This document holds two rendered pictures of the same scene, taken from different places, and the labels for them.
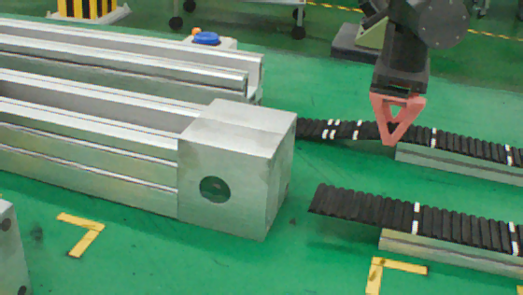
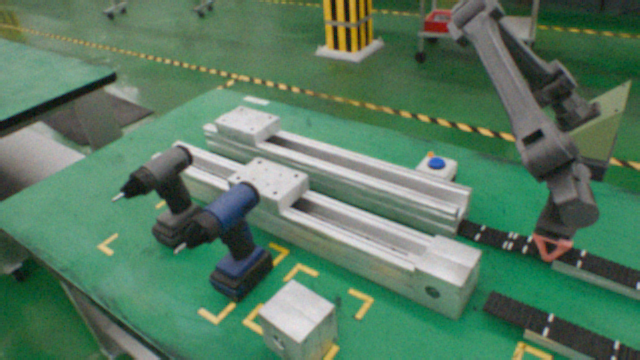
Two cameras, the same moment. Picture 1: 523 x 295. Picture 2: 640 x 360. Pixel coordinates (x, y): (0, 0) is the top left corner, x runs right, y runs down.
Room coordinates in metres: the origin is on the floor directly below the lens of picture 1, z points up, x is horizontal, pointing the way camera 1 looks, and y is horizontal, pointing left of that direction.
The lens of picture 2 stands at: (-0.13, -0.02, 1.49)
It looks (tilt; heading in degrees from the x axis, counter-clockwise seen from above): 35 degrees down; 24
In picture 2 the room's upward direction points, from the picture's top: 6 degrees counter-clockwise
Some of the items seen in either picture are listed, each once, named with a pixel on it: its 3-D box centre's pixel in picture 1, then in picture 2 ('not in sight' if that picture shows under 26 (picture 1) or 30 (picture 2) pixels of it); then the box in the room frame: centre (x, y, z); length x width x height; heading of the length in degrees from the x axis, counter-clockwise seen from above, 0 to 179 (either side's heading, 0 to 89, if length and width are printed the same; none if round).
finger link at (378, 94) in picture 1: (395, 106); (553, 239); (0.61, -0.17, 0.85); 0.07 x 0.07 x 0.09; 75
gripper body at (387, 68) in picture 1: (405, 49); (562, 207); (0.62, -0.17, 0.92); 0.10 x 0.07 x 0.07; 165
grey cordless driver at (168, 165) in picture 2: not in sight; (162, 204); (0.46, 0.65, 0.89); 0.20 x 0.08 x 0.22; 167
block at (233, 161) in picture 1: (241, 161); (448, 272); (0.49, 0.01, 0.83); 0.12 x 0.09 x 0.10; 165
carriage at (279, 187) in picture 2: not in sight; (269, 188); (0.60, 0.45, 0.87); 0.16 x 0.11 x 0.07; 75
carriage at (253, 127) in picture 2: not in sight; (248, 129); (0.85, 0.64, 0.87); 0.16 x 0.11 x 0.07; 75
